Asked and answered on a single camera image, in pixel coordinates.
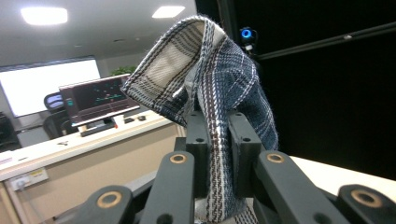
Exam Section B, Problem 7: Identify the green plant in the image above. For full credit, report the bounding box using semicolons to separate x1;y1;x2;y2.
109;64;138;77

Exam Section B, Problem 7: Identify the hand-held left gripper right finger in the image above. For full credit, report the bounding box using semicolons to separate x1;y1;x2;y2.
228;108;266;199

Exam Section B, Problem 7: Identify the large white wall screen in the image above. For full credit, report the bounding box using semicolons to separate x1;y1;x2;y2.
0;56;103;119

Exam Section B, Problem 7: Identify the camera with blue ring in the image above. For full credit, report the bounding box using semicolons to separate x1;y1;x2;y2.
238;26;260;53

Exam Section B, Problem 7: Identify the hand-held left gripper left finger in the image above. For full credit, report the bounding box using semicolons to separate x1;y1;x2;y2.
185;109;213;199

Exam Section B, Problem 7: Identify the beige office desk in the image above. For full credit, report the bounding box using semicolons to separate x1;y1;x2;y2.
0;109;183;224

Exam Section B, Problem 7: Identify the ceiling light panel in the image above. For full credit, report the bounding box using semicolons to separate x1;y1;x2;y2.
20;7;69;27
151;5;187;20

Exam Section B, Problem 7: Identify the black metal bar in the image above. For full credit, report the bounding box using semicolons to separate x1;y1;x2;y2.
255;21;396;62

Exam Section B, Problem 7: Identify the blue white plaid shirt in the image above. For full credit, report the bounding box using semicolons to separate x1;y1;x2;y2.
120;14;280;224

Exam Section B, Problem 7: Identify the black office chair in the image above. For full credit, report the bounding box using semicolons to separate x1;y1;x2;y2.
42;91;78;140

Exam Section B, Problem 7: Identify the computer monitor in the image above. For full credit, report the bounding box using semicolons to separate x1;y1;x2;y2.
58;73;142;129

